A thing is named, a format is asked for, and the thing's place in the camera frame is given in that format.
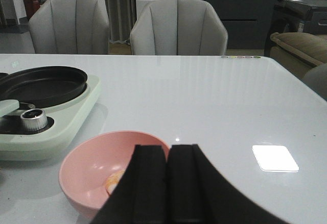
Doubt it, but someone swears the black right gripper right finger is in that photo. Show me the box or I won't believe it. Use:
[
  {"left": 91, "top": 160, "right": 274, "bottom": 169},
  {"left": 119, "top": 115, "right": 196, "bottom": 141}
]
[{"left": 167, "top": 144, "right": 284, "bottom": 223}]

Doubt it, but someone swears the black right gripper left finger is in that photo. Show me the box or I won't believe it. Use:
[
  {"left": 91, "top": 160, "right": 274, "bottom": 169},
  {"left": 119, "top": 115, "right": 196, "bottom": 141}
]
[{"left": 91, "top": 145, "right": 167, "bottom": 223}]

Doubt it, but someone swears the cooked orange shrimp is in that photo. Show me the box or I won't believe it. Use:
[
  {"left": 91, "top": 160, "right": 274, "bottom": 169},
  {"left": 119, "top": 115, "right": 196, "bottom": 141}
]
[{"left": 105, "top": 169, "right": 125, "bottom": 195}]

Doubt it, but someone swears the pink plastic bowl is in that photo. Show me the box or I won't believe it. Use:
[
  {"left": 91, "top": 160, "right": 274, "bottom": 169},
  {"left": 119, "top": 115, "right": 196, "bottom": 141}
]
[{"left": 59, "top": 131, "right": 170, "bottom": 219}]

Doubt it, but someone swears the mint green breakfast maker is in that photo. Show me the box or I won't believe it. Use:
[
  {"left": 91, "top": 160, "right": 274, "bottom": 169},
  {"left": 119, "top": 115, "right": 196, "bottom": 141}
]
[{"left": 1, "top": 74, "right": 101, "bottom": 161}]

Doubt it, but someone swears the silver right control knob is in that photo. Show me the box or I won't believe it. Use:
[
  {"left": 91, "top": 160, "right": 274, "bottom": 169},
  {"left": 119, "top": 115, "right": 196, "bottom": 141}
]
[{"left": 20, "top": 109, "right": 48, "bottom": 131}]

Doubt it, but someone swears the black round frying pan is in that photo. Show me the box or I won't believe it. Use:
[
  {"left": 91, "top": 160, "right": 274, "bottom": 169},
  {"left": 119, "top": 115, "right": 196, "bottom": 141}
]
[{"left": 1, "top": 66, "right": 87, "bottom": 108}]

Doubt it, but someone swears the grey chair at right edge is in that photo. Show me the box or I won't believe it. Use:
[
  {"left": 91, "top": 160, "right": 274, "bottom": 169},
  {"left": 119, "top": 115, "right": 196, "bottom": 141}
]
[{"left": 302, "top": 63, "right": 327, "bottom": 100}]

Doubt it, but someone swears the grey upholstered right chair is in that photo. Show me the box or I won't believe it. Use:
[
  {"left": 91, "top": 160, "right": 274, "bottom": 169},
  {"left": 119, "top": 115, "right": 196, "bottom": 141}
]
[{"left": 130, "top": 0, "right": 228, "bottom": 56}]

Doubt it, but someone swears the grey upholstered chair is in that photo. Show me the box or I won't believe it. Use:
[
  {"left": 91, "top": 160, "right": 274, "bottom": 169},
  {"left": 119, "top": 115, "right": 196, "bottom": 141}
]
[
  {"left": 130, "top": 0, "right": 228, "bottom": 56},
  {"left": 29, "top": 0, "right": 109, "bottom": 55}
]

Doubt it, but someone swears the beige sofa cushion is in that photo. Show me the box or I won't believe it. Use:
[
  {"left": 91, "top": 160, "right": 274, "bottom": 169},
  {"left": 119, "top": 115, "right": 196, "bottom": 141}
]
[{"left": 268, "top": 32, "right": 326, "bottom": 79}]

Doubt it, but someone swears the grey upholstered left chair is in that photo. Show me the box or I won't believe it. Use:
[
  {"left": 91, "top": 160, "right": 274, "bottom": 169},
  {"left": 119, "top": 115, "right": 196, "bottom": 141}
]
[{"left": 29, "top": 0, "right": 109, "bottom": 55}]

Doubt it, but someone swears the red trash bin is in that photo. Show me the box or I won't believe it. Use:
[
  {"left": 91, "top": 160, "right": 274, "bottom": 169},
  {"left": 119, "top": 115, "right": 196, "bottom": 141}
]
[{"left": 23, "top": 0, "right": 40, "bottom": 20}]

